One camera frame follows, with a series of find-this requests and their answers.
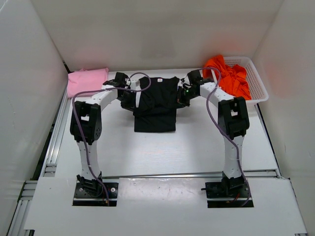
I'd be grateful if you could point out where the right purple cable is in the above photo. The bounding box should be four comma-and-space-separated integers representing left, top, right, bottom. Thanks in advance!
202, 67, 252, 206

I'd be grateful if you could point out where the white plastic basket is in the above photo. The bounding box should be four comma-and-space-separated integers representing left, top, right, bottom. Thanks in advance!
223, 56, 269, 105

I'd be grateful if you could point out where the orange t-shirt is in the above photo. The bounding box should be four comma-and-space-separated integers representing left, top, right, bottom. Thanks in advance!
203, 55, 252, 100

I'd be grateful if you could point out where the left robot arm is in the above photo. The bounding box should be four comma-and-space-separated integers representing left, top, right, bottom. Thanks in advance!
70, 72, 152, 197

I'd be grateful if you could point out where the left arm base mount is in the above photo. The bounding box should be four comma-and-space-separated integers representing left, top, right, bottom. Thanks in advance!
72, 179, 119, 207

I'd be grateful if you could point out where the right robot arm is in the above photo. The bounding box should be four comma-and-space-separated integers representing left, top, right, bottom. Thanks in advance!
177, 69, 250, 197

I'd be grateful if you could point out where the pink t-shirt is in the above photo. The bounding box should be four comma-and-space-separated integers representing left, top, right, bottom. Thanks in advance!
67, 68, 109, 98

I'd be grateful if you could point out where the black t-shirt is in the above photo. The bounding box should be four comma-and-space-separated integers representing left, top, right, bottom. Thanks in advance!
133, 77, 179, 133

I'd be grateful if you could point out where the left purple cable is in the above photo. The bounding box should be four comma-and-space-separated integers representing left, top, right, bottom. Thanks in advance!
71, 72, 152, 206

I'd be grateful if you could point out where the purple cable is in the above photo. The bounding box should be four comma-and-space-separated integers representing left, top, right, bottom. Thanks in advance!
202, 67, 252, 206
71, 72, 152, 206

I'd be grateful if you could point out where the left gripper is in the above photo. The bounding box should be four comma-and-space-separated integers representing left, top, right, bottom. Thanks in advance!
118, 90, 137, 113

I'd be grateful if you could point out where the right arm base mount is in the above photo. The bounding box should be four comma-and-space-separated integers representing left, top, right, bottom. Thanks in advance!
201, 182, 254, 208

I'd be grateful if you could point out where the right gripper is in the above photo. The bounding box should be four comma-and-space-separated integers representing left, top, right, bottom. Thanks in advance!
170, 86, 198, 110

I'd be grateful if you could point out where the aluminium frame rail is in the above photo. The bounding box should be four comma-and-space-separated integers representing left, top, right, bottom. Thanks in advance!
6, 92, 70, 236

